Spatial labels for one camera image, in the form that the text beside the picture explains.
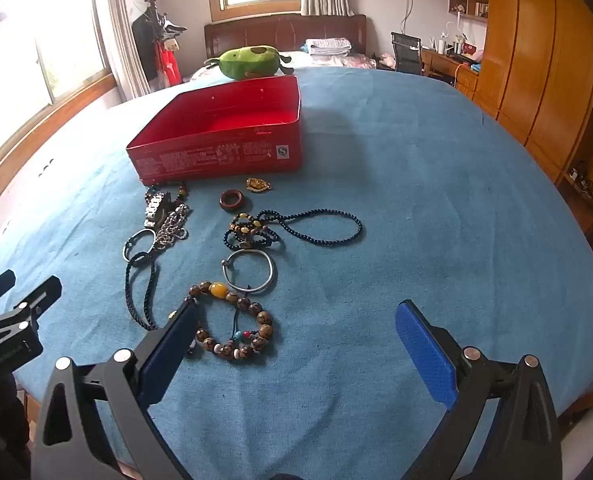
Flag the red bag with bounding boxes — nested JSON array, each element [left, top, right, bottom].
[[154, 40, 183, 87]]

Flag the wooden desk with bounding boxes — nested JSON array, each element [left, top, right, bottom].
[[421, 47, 482, 101]]

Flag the green plush toy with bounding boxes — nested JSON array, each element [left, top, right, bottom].
[[204, 45, 294, 81]]

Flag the long white curtain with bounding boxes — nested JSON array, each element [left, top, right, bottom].
[[104, 0, 152, 101]]

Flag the open wooden shelf unit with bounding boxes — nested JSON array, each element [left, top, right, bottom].
[[557, 35, 593, 261]]

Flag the red tin box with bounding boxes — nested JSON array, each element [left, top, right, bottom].
[[125, 75, 305, 187]]

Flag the silver metal watch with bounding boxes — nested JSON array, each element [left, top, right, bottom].
[[144, 187, 177, 226]]

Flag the large side window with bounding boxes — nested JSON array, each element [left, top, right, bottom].
[[0, 0, 117, 206]]

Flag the coat rack with clothes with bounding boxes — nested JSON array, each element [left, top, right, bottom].
[[131, 0, 187, 91]]

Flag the dark multicoloured bead bracelet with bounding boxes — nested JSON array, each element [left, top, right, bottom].
[[145, 180, 190, 211]]

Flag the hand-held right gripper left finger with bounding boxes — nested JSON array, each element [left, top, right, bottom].
[[30, 299, 202, 480]]

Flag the blue blanket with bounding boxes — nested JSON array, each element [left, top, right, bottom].
[[0, 67, 593, 480]]

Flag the wooden bead bracelet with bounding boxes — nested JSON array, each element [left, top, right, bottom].
[[184, 281, 274, 361]]

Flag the folded towels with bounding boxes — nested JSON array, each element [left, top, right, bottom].
[[304, 37, 353, 57]]

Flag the dark blue bead necklace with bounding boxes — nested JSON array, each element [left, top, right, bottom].
[[264, 208, 363, 248]]

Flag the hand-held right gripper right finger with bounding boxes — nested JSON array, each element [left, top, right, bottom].
[[395, 299, 563, 480]]

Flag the black cord necklace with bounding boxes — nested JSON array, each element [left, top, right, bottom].
[[121, 227, 161, 332]]

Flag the silver chain necklace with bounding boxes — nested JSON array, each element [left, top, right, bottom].
[[154, 204, 193, 251]]

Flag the silver bangle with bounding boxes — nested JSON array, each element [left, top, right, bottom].
[[220, 249, 278, 295]]

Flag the black and yellow bead bracelet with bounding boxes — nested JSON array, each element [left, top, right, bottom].
[[224, 211, 284, 252]]

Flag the wooden bed headboard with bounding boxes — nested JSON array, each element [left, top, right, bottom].
[[204, 14, 368, 58]]

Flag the black office chair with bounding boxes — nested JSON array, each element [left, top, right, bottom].
[[391, 31, 423, 76]]

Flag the wooden wardrobe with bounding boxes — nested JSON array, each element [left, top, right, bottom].
[[471, 0, 593, 201]]

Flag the pink floral bedding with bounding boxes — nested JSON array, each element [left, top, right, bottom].
[[296, 52, 377, 70]]

